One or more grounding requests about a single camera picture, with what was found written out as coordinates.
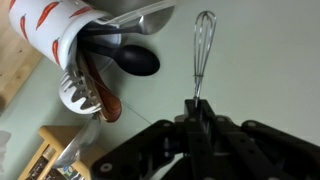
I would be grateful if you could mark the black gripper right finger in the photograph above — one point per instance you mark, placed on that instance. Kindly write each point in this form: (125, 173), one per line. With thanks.
(260, 150)

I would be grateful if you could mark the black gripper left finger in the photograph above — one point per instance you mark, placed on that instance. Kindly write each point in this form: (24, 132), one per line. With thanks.
(156, 150)

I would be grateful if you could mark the glass spice jar silver lid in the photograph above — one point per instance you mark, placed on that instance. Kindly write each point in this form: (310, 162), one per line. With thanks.
(66, 171)
(36, 166)

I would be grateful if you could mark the reddish brown wooden spoon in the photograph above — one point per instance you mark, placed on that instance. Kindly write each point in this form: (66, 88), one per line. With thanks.
(110, 101)

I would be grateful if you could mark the black plastic spoon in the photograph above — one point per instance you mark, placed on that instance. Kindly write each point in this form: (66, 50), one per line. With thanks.
(136, 60)

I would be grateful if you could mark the white slotted pasta server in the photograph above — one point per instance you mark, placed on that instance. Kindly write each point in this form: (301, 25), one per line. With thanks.
(78, 95)

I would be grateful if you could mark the white chili print utensil crock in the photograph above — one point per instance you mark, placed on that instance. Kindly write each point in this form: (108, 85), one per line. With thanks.
(43, 30)

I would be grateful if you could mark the wooden wall spice rack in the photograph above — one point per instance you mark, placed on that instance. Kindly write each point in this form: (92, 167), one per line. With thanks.
(50, 133)

